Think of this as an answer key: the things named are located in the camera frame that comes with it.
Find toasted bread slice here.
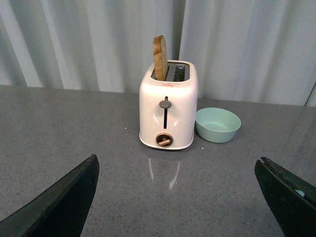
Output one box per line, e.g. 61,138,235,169
153,35,168,81

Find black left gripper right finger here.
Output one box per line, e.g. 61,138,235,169
255,157,316,237

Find mint green bowl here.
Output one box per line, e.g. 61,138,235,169
196,108,241,143

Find white two-slot toaster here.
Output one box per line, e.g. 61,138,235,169
139,60,198,150

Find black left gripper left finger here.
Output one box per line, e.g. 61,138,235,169
0,154,99,237

